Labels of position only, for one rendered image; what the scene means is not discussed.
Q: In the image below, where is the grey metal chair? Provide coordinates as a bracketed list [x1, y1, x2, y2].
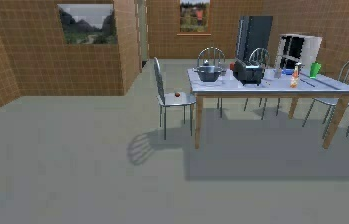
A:
[196, 46, 227, 119]
[301, 55, 349, 140]
[153, 56, 197, 141]
[243, 47, 282, 121]

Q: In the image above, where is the dark grey cooking pot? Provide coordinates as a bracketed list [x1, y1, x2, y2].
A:
[193, 60, 227, 83]

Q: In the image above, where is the black toaster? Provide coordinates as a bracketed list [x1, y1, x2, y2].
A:
[232, 58, 266, 87]

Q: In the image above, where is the framed village landscape picture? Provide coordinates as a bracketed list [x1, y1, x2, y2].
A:
[176, 0, 212, 37]

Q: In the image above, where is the dark grey fridge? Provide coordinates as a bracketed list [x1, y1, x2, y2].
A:
[235, 15, 274, 63]

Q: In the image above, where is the wooden table with grey top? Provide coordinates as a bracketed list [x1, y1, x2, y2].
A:
[186, 67, 349, 151]

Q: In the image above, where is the mountain landscape picture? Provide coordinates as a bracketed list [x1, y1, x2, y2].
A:
[57, 3, 119, 45]

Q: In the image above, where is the orange bottle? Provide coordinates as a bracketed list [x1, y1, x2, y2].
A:
[289, 65, 300, 89]

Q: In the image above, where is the long dark knife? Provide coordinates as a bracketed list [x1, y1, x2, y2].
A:
[299, 77, 317, 88]

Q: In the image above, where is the white shelf unit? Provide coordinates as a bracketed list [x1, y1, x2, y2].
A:
[274, 33, 323, 72]

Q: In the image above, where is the green cup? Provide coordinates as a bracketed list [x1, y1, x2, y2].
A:
[309, 61, 322, 79]

